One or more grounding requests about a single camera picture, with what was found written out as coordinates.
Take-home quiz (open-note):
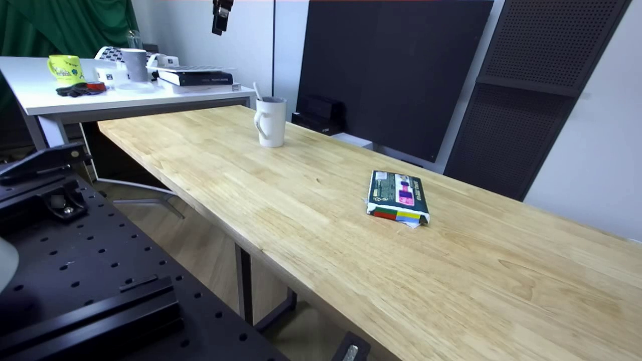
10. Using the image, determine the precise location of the black and red tool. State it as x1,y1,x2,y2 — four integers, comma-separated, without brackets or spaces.
53,79,110,100

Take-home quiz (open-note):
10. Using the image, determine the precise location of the dark mesh panel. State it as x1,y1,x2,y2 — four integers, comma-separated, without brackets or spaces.
442,0,633,202

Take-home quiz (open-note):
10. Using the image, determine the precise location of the black metal clamp block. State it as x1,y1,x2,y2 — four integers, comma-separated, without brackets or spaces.
42,187,89,224

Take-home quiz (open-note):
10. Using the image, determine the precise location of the black wall panel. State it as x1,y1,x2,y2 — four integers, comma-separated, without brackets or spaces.
295,0,496,163

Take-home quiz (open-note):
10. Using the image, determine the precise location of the black hardcover book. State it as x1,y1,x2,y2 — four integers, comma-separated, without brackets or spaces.
155,66,236,90

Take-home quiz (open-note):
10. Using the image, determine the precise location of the white ceramic mug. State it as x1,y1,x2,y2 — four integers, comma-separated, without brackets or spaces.
252,94,288,149

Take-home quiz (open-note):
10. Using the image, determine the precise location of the green printed cardboard box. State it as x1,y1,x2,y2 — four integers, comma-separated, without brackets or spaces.
362,167,433,231

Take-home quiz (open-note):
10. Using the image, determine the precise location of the grey mug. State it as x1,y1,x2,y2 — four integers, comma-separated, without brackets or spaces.
118,46,153,84

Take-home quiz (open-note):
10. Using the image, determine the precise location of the yellow mug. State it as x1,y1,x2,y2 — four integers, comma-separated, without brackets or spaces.
43,52,88,88

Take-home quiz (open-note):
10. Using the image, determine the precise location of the black hanging camera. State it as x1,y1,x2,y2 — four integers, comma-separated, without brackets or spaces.
211,0,234,38

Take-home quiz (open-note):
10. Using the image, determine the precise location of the white side table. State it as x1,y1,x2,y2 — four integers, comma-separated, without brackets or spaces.
0,53,259,149

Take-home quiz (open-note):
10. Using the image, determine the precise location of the white small object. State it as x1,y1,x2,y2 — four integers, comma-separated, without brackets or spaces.
144,52,182,71

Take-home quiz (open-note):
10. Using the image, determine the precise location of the black perforated metal table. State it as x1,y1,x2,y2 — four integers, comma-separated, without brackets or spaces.
0,174,290,361

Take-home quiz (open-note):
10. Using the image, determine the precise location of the green curtain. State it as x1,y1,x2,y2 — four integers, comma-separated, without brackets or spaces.
0,0,140,60

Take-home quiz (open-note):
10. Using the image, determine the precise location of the checkerboard calibration board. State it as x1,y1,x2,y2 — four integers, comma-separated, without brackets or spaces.
91,43,126,68

